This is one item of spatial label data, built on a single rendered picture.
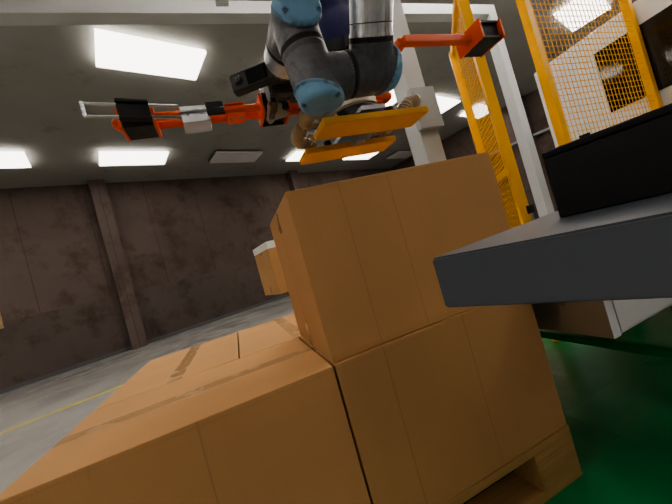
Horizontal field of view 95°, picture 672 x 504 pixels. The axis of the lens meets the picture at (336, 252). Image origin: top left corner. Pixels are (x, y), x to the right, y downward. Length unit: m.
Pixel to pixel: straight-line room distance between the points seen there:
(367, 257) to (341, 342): 0.21
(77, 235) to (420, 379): 8.60
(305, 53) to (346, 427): 0.76
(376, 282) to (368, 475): 0.42
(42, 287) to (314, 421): 8.35
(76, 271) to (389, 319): 8.39
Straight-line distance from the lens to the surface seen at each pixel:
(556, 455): 1.17
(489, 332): 0.93
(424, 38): 0.96
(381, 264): 0.75
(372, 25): 0.72
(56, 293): 8.83
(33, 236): 9.05
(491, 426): 0.98
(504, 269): 0.22
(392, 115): 0.96
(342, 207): 0.74
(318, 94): 0.64
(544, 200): 4.49
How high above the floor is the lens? 0.77
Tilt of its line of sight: 1 degrees up
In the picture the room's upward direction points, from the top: 16 degrees counter-clockwise
